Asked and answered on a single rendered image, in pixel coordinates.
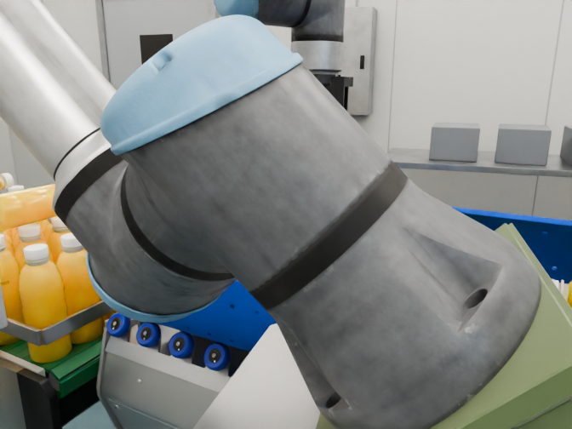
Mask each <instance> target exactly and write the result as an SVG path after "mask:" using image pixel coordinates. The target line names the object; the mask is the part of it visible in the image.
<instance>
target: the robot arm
mask: <svg viewBox="0 0 572 429"><path fill-rule="evenodd" d="M213 1H214V5H215V8H216V9H217V11H218V13H219V14H220V15H221V16H222V17H220V18H218V19H215V20H211V21H209V22H207V23H204V24H202V25H200V26H198V27H196V28H194V29H192V30H190V31H189V32H187V33H186V34H184V35H182V36H180V37H178V38H177V39H175V40H174V41H173V42H172V43H170V44H168V45H167V46H166V47H164V48H163V49H161V50H160V51H158V52H157V53H156V54H155V55H153V56H152V57H151V58H150V59H149V60H148V61H147V62H145V63H144V64H143V65H142V66H141V67H140V68H139V69H137V70H136V71H135V72H134V73H133V74H132V75H131V76H130V77H129V78H128V79H127V80H126V81H125V82H124V83H123V84H122V86H121V87H120V88H119V89H118V90H117V91H116V90H115V89H114V87H113V86H112V85H111V84H110V83H109V81H108V80H107V79H106V78H105V77H104V75H103V74H102V73H101V72H100V70H99V69H98V68H97V67H96V66H95V65H94V63H93V62H92V61H91V60H90V59H89V57H88V56H87V55H86V54H85V53H84V52H83V51H82V50H81V49H80V48H79V46H78V45H77V44H76V43H75V41H74V40H73V39H72V38H71V37H70V35H69V34H68V33H67V32H66V31H65V29H64V28H63V27H62V26H61V25H60V23H59V22H58V21H57V20H56V19H55V18H54V16H53V15H52V14H51V13H50V12H49V11H48V10H47V9H46V8H45V6H44V5H43V4H42V3H41V2H40V0H0V117H1V118H2V119H3V121H4V122H5V123H6V124H7V125H8V126H9V127H10V128H11V129H12V131H13V132H14V133H15V134H16V136H17V137H18V138H19V139H20V140H21V142H22V143H23V144H24V145H25V146H26V148H27V149H28V150H29V151H30V152H31V154H32V155H33V156H34V157H35V158H36V160H38V162H39V163H40V164H41V165H42V166H43V167H44V169H45V170H46V171H47V172H48V173H49V175H50V176H51V177H52V178H53V179H54V181H55V183H56V185H55V190H54V198H53V203H52V208H53V211H54V212H55V213H56V214H57V216H58V217H59V218H60V219H61V221H62V222H63V223H64V224H65V225H66V227H67V228H68V230H69V231H70V232H71V233H72V235H73V236H74V237H75V238H76V239H77V240H78V242H80V244H82V246H83V247H84V248H85V249H86V251H87V254H86V265H87V269H88V273H89V278H90V281H91V283H92V285H93V287H94V289H95V291H96V293H97V294H98V295H99V297H100V298H101V299H102V300H103V301H104V302H105V303H106V304H107V305H108V306H109V307H110V308H112V309H113V310H115V311H116V312H119V313H120V314H122V315H124V316H125V317H129V318H132V319H134V320H138V321H141V322H147V323H167V322H173V321H176V320H179V319H182V318H184V317H187V316H190V315H191V314H193V313H195V312H199V311H201V310H202V309H204V308H206V307H207V306H210V305H211V304H213V303H214V302H215V301H216V300H218V299H219V298H220V297H221V296H222V294H223V293H224V292H225V291H226V289H227V288H229V287H230V286H231V285H232V284H234V283H235V282H236V281H237V280H238V281H239V282H240V283H241V284H242V285H243V286H244V287H245V288H246V289H247V290H248V291H249V292H250V293H251V294H252V295H253V296H254V298H255V299H256V300H257V301H258V302H259V303H260V304H261V305H262V306H263V307H264V308H265V309H266V311H267V312H268V313H269V314H270V315H271V316H272V317H273V319H274V320H275V321H276V323H277V325H278V327H279V328H280V330H281V333H282V335H283V338H284V339H285V341H286V343H287V345H288V347H289V350H290V352H291V354H292V356H293V358H294V360H295V362H296V364H297V367H298V369H299V371H300V373H301V375H302V377H303V379H304V381H305V383H306V386H307V388H308V390H309V392H310V393H311V395H312V398H313V401H314V403H315V404H316V406H317V408H318V409H319V411H320V412H321V414H322V415H323V416H324V418H325V419H326V420H327V421H328V422H329V423H330V424H331V425H332V426H333V427H334V428H335V429H429V428H431V427H433V426H435V425H436V424H438V423H439V422H441V421H442V420H444V419H446V418H447V417H449V416H450V415H452V414H453V413H454V412H455V411H456V410H458V409H459V408H461V407H462V406H463V405H464V404H466V403H467V402H468V401H470V400H471V399H472V398H473V397H474V396H475V395H477V394H478V393H479V392H480V391H481V390H482V389H483V388H484V387H485V386H486V385H487V384H488V383H489V382H490V381H491V380H492V379H493V378H494V377H495V376H496V375H497V374H498V373H499V372H500V370H501V369H502V368H503V367H504V366H505V364H506V363H507V362H508V360H509V359H510V358H511V357H512V355H513V354H514V352H515V351H516V350H517V349H518V347H519V346H520V344H521V343H522V341H523V339H524V337H525V335H526V334H527V333H528V331H529V328H530V326H531V324H532V323H533V321H534V319H535V315H536V313H537V310H538V307H539V304H540V300H541V279H540V275H539V273H538V271H537V270H536V269H535V267H534V266H533V265H532V264H531V263H530V262H529V261H528V260H527V259H526V258H525V257H524V255H523V254H522V253H521V252H520V251H519V250H518V249H517V248H516V247H515V246H514V245H513V244H512V243H511V242H510V241H509V240H508V239H506V238H505V237H503V236H501V235H500V234H499V233H497V232H494V231H493V230H491V229H489V228H488V227H487V226H484V225H482V224H480V223H479V222H477V221H475V220H474V219H472V218H470V217H468V216H466V215H465V214H462V213H461V212H459V211H458V210H456V209H453V208H452V207H450V206H449V205H447V204H445V203H443V202H441V201H439V200H437V199H436V198H435V197H432V196H431V195H429V194H427V193H425V192H423V191H422V190H421V189H420V188H419V187H417V186H416V185H415V184H414V183H413V182H412V181H411V180H410V179H409V178H408V177H407V176H406V175H405V174H404V172H403V171H402V170H401V169H400V168H399V167H398V166H397V165H396V164H395V163H394V162H393V161H392V160H391V159H390V158H389V157H388V155H387V154H386V153H385V152H384V151H383V150H382V149H381V148H380V147H379V146H378V144H377V143H376V142H375V141H374V140H373V139H372V138H371V137H370V136H369V135H368V134H367V132H366V131H365V130H364V129H363V128H362V127H361V126H360V125H359V124H358V123H357V121H356V120H355V119H356V118H353V117H352V116H351V115H350V114H349V113H348V93H349V87H353V77H341V76H340V75H338V72H341V71H342V64H343V42H344V24H345V6H346V0H213ZM266 26H280V27H289V28H291V51H290V50H289V49H288V48H287V47H286V46H285V45H284V44H283V43H282V42H281V41H280V40H279V39H278V38H277V37H276V36H275V35H274V34H273V33H272V32H271V31H270V30H269V29H268V28H267V27H266Z"/></svg>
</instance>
